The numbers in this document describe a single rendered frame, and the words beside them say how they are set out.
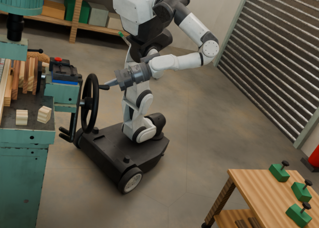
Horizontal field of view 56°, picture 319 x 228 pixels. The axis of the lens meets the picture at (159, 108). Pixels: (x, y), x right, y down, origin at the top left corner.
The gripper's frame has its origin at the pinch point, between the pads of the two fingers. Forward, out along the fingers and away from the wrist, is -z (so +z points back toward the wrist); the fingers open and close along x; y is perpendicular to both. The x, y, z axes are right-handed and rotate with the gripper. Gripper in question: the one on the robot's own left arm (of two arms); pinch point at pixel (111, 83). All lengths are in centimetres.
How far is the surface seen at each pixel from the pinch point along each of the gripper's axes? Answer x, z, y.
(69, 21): 270, -25, -116
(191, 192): -9, 30, -126
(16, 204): -27, -58, -26
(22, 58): 1.6, -29.3, 26.0
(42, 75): -1.9, -25.1, 17.6
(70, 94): -9.4, -17.1, 9.8
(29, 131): -31.1, -31.3, 19.2
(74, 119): -8.2, -21.0, -6.4
